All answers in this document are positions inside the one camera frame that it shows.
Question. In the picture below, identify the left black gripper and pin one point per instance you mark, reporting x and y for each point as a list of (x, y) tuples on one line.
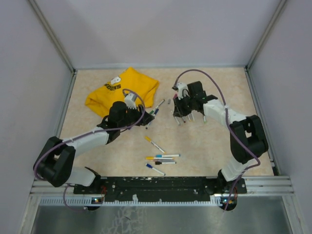
[(147, 118)]

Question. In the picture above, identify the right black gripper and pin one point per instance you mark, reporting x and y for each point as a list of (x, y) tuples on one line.
[(179, 111)]

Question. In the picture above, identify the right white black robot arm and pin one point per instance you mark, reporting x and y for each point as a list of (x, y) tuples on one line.
[(247, 138)]

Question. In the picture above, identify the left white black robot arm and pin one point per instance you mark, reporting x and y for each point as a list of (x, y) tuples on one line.
[(55, 162)]

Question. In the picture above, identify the yellow printed t-shirt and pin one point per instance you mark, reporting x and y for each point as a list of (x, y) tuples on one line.
[(101, 100)]

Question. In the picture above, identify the yellow cap silver marker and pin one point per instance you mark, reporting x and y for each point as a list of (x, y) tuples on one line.
[(159, 158)]

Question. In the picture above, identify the black cap marker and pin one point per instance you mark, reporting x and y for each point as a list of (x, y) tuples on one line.
[(164, 162)]

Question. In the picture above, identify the blue cap whiteboard marker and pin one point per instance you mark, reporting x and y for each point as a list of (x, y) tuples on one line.
[(155, 169)]

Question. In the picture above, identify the cyan cap marker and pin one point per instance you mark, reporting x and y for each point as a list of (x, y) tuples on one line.
[(168, 156)]

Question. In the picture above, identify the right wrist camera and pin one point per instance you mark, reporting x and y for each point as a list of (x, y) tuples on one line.
[(181, 89)]

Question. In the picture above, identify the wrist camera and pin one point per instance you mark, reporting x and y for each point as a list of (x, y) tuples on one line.
[(130, 100), (181, 89)]

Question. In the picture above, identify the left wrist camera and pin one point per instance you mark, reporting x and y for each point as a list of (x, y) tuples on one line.
[(130, 100)]

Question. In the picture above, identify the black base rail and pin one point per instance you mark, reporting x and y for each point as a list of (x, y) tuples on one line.
[(164, 190)]

